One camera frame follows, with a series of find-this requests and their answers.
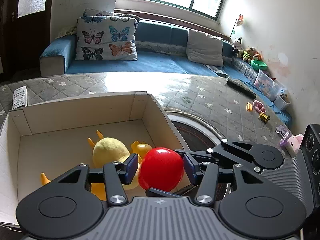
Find blue sofa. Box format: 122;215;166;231
39;19;293;127

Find white remote control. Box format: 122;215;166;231
12;86;28;110

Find black remote control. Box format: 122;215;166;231
227;78;257;100

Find small flag on stick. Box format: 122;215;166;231
229;14;245;40

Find brown plush toys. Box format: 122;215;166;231
240;47;262;62

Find round black table hob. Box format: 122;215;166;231
163;107;232;201

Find small yellow rubber duck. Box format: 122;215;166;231
131;141;153;161

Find clear plastic toy car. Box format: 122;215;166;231
275;125;291;140

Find small butterfly print pillow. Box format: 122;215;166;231
83;8;141;25

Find small clear plastic bin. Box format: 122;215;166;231
273;93;291;111

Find grey cardboard box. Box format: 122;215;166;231
0;91;193;229

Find dark wooden door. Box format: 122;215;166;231
0;0;55;81

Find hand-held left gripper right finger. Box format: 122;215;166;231
184;154;278;203

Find black and white plush cow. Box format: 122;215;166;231
232;37;243;53

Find pink plush toy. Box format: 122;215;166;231
252;100;266;114

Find red plastic ball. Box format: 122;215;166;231
138;147;185;193

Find large butterfly print pillow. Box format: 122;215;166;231
75;16;138;61

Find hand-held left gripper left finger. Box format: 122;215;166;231
50;153;140;205

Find yellow plush duck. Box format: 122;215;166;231
87;130;140;191

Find large clear plastic bin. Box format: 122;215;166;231
253;69;287;98

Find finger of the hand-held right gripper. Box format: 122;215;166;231
174;138;262;173
145;185;198;198

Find green plastic bowl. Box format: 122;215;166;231
250;59;268;71

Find grey plain pillow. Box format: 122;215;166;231
186;29;224;67

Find grey star quilted table cover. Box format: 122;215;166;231
0;71;293;155

